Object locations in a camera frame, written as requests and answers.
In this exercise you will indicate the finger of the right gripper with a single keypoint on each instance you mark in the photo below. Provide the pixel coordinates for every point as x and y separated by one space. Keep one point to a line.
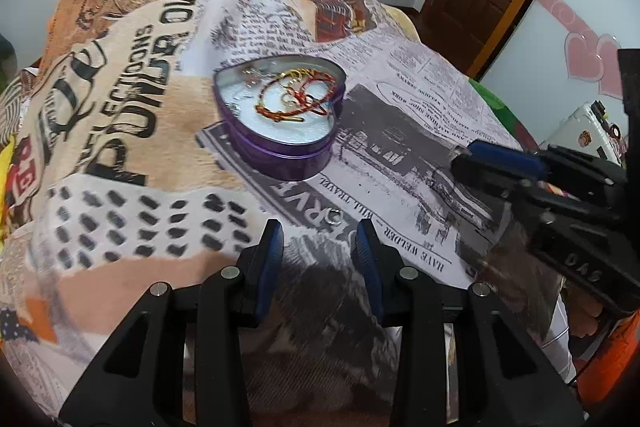
491 178
505 158

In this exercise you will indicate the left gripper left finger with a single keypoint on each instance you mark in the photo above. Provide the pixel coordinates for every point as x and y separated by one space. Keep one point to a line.
136 378

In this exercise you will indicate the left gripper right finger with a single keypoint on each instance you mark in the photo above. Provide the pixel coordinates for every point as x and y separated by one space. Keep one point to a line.
503 378

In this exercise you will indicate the silver earrings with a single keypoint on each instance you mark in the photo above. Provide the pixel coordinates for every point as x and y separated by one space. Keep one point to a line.
245 89

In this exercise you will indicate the white cabinet with heart stickers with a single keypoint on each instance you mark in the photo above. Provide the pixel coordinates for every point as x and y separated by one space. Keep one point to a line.
558 73

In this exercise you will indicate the newspaper print blanket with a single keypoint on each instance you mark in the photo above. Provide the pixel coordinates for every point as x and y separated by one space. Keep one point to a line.
125 176

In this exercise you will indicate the purple heart-shaped tin box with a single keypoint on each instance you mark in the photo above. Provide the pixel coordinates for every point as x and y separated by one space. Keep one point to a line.
287 131

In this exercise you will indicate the yellow cloth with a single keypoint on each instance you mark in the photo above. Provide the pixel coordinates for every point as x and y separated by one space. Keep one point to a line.
7 178

